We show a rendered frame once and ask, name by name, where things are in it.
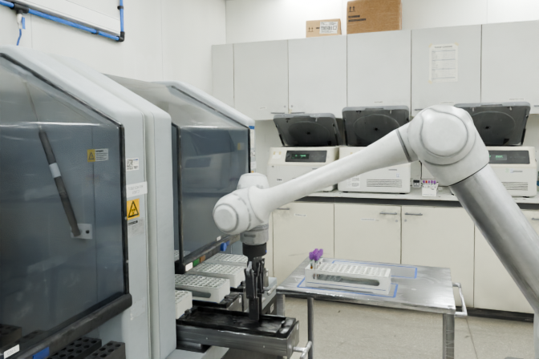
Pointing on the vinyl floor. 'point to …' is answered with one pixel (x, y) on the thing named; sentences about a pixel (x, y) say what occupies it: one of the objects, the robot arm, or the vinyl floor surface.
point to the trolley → (399, 276)
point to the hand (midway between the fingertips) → (255, 306)
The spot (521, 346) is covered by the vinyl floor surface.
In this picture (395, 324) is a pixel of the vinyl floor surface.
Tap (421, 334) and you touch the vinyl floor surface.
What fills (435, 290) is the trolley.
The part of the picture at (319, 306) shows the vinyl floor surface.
